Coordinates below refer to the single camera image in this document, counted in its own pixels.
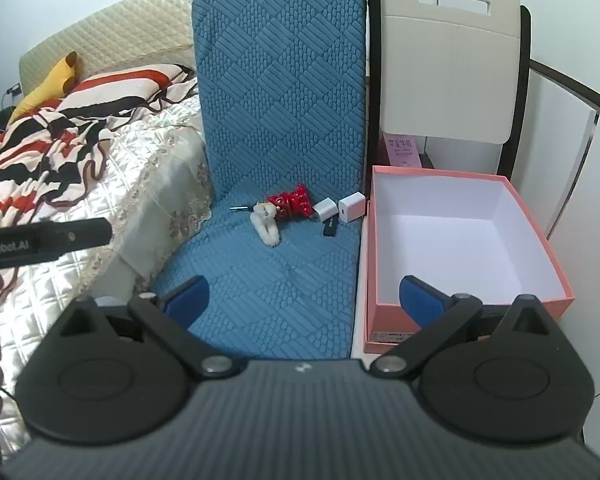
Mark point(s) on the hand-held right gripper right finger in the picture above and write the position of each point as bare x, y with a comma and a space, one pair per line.
416, 300

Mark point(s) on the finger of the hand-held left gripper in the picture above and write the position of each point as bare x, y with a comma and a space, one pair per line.
75, 235

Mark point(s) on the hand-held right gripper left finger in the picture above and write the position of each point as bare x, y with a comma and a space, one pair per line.
190, 296

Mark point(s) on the pink cardboard box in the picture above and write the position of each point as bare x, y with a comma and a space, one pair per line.
445, 240

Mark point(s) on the white bear toy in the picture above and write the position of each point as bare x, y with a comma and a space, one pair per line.
266, 224

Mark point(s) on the white charger plug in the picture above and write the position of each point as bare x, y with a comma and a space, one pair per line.
325, 210
352, 206

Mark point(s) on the red figurine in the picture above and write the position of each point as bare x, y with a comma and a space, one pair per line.
292, 202

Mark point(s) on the red black striped blanket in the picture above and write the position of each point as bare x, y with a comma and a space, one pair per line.
55, 150

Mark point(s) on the black usb stick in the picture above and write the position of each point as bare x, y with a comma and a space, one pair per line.
330, 227

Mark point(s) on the pink paper packet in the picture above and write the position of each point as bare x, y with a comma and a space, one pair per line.
404, 152

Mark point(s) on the yellow plush toy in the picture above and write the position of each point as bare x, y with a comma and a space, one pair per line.
45, 90

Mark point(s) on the beige quilted headboard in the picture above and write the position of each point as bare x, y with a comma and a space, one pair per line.
120, 35

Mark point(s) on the white cabinet with dark trim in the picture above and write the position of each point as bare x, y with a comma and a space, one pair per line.
575, 160

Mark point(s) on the blue quilted chair cushion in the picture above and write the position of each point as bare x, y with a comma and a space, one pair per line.
280, 85

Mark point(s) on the beige chair with black frame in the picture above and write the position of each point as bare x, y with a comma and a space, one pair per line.
450, 60

